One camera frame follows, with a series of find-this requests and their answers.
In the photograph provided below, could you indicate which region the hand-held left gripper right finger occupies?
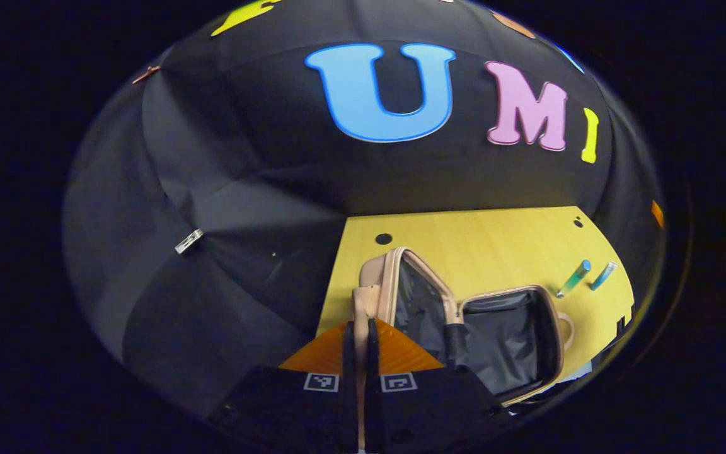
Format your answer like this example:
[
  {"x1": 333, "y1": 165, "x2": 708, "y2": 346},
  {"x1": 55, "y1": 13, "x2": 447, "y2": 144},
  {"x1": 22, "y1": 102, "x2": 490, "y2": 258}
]
[{"x1": 365, "y1": 318, "x2": 515, "y2": 453}]

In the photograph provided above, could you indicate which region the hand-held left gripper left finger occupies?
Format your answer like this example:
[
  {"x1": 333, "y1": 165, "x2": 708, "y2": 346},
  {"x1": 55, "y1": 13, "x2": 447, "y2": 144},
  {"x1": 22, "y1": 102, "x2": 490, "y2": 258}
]
[{"x1": 207, "y1": 320, "x2": 359, "y2": 453}]

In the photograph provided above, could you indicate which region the light blue squeeze tube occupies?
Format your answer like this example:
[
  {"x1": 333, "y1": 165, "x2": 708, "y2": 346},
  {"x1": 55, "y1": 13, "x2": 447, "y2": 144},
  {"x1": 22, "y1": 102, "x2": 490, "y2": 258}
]
[{"x1": 590, "y1": 261, "x2": 618, "y2": 291}]

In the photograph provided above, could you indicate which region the blue green bottle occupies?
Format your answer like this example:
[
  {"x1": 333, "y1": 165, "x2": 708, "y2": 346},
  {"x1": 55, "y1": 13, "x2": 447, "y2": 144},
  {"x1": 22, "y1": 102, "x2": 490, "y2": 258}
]
[{"x1": 556, "y1": 259, "x2": 592, "y2": 299}]

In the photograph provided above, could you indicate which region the pink suitcase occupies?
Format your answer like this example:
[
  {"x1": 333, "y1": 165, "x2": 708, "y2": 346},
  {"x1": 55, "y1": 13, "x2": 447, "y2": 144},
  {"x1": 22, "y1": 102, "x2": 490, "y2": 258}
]
[{"x1": 352, "y1": 247, "x2": 575, "y2": 407}]

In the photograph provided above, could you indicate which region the black backdrop cloth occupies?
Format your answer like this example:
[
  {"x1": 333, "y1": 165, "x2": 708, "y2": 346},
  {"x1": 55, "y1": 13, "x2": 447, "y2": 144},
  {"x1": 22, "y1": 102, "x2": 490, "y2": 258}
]
[{"x1": 64, "y1": 0, "x2": 666, "y2": 417}]

